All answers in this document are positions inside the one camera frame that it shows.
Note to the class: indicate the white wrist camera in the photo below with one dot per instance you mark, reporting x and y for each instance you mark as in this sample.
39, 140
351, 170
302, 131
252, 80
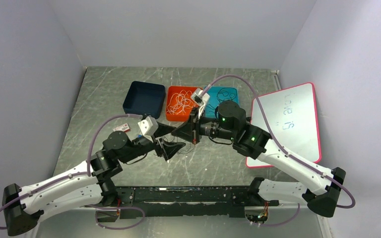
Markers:
201, 99
148, 127

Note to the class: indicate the orange square bin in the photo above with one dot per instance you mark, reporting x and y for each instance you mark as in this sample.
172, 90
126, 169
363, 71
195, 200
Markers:
179, 103

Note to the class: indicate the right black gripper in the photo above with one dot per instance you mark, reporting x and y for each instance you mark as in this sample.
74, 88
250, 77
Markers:
185, 131

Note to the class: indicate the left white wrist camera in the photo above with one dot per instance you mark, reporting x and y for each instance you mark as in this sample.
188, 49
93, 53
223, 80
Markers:
148, 127

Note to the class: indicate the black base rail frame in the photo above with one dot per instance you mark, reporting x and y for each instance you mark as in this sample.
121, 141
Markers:
170, 201

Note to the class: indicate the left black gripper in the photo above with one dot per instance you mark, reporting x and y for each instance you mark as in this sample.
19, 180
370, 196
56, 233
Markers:
168, 148

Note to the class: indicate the pink framed whiteboard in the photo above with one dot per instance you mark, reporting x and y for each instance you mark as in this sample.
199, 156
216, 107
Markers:
292, 116

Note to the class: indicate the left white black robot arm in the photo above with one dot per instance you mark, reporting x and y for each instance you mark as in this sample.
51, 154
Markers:
88, 183

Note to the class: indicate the dark navy square bin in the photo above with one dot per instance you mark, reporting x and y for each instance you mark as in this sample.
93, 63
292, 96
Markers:
145, 99

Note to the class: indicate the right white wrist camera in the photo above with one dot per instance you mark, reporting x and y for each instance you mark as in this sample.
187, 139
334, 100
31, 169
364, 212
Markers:
201, 99

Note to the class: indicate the teal square bin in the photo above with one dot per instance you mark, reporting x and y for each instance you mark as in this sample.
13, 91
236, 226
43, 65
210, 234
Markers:
218, 95

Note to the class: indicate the red white small box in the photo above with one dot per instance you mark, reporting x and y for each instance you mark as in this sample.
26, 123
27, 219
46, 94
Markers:
123, 127

